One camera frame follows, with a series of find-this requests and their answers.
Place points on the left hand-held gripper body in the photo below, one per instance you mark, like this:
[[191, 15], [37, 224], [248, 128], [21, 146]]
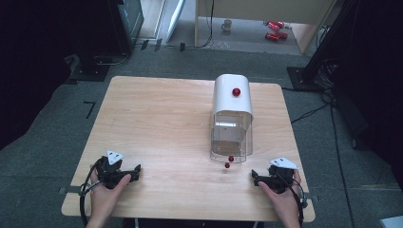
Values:
[[111, 172]]

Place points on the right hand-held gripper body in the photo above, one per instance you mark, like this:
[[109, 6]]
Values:
[[278, 177]]

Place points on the person's left hand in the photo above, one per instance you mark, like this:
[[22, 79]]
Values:
[[106, 198]]

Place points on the person's right hand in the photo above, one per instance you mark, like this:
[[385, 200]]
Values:
[[283, 204]]

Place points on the white box with clear door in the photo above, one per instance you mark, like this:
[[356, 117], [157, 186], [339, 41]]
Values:
[[232, 104]]

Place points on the white sheet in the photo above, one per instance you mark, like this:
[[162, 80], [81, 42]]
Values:
[[392, 222]]

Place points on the black tape piece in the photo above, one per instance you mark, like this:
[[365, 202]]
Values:
[[144, 44]]

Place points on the black slanted stand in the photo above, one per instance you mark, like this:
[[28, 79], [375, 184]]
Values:
[[320, 53]]

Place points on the black curtain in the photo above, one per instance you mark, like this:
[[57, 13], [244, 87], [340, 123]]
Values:
[[377, 79], [28, 63]]

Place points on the red can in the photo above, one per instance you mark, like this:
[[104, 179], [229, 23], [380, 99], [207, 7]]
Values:
[[272, 25], [283, 34], [272, 36], [281, 24]]

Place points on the dark monitor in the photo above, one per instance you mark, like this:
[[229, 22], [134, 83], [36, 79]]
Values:
[[125, 22]]

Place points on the grey mug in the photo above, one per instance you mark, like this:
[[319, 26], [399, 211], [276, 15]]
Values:
[[226, 24]]

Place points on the white board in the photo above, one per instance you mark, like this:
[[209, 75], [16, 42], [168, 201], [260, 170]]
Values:
[[176, 19]]

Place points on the light wooden cabinet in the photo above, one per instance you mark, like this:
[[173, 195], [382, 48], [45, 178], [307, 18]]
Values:
[[253, 9]]

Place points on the black stand with base plate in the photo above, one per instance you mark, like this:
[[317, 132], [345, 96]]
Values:
[[90, 68]]

